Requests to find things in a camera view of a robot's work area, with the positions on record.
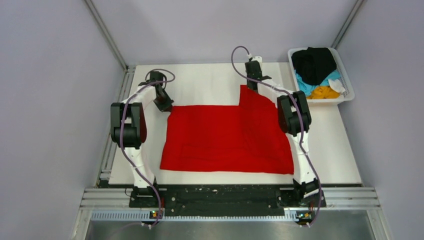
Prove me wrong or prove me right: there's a red t shirt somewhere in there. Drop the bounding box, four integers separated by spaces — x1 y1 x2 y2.
160 85 294 175

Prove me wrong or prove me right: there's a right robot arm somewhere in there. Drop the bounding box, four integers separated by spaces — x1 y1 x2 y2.
244 57 323 209

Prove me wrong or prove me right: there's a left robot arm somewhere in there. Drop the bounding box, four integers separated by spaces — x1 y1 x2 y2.
110 68 176 210

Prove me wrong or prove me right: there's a light blue t shirt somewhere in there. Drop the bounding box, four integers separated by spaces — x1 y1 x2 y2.
294 70 342 97

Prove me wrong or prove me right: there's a black t shirt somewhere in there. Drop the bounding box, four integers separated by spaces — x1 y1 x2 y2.
291 47 337 85

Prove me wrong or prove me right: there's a yellow t shirt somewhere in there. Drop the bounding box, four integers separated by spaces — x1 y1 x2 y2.
306 86 341 100

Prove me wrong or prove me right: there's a white cloth in basket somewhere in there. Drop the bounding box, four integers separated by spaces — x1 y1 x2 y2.
328 79 346 95

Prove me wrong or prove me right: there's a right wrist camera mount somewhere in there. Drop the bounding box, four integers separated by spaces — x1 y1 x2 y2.
248 54 263 64

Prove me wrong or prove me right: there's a left aluminium corner post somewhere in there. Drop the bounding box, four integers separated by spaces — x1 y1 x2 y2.
83 0 128 71

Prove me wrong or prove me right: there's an aluminium corner post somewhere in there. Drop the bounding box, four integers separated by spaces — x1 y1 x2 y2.
83 0 128 71
331 0 367 49

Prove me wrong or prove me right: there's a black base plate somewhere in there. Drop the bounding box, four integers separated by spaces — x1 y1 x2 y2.
129 184 327 217

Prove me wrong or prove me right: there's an aluminium frame rail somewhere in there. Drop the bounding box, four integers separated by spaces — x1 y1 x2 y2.
70 65 136 240

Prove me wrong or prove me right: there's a right aluminium corner post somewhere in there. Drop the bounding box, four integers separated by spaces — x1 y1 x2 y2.
331 0 367 49

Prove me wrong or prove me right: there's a white cable duct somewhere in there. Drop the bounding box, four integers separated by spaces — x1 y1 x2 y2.
91 210 300 222

